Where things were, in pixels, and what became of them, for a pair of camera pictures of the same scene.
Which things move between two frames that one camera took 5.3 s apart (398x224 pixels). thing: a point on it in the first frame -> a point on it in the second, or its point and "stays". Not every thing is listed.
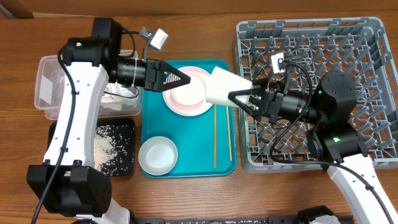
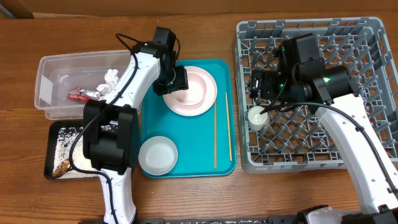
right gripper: (273, 104) -> (259, 86)
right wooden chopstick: (229, 135) stays
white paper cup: (221, 82) -> (257, 121)
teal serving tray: (206, 142) stays
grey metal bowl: (158, 155) stays
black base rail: (270, 219) stays
